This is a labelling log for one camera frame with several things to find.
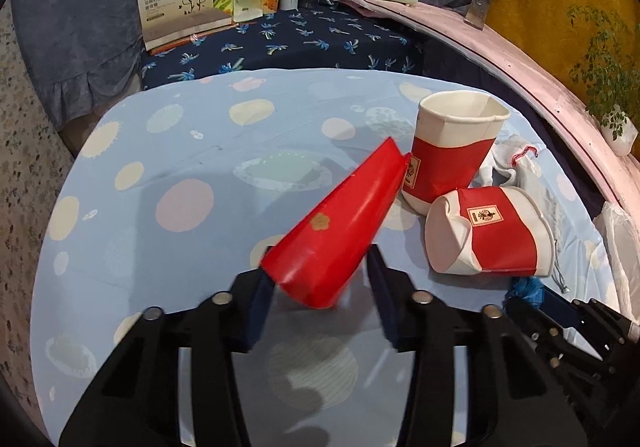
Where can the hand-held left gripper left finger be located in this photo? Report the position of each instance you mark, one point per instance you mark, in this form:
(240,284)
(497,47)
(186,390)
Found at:
(255,307)

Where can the navy palm print cloth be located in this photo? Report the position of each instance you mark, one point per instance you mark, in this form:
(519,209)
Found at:
(310,42)

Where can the white lined trash bin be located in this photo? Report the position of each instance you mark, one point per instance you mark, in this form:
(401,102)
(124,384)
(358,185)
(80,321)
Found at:
(622,247)

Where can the blue plastic bag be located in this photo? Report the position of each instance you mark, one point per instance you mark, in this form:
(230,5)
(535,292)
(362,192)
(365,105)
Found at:
(522,292)

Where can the light blue dotted tablecloth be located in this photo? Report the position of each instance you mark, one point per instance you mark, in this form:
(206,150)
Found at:
(175,152)

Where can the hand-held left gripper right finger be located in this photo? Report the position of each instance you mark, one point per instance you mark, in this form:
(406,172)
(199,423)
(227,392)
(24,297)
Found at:
(385,292)

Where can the pink cloth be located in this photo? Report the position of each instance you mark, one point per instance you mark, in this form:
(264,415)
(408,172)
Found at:
(525,57)

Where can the white gold gift box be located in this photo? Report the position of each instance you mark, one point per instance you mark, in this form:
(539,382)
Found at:
(175,2)

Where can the green plant in white pot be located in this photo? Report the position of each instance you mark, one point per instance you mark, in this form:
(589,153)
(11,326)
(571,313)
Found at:
(620,132)

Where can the small green box with bow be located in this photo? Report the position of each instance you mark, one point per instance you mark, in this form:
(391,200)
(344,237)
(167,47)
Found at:
(245,7)

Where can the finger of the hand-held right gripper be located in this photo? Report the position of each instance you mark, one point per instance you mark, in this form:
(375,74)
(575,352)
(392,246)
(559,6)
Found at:
(560,307)
(530,322)

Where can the blue grey backdrop cloth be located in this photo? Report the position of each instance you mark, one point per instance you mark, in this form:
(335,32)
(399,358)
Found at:
(75,27)

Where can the red paper box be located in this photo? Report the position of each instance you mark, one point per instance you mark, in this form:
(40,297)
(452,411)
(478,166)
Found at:
(330,247)

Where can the crushed red white paper cup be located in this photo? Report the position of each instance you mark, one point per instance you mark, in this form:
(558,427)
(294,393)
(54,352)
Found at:
(495,237)

